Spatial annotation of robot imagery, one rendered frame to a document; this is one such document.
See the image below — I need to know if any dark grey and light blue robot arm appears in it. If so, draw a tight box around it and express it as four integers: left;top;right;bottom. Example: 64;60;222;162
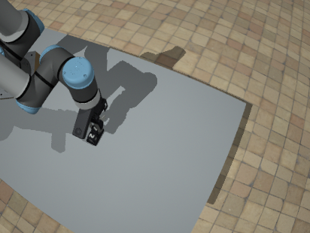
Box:
0;0;100;139

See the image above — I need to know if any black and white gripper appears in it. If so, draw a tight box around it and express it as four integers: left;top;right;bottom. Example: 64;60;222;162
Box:
89;93;108;132

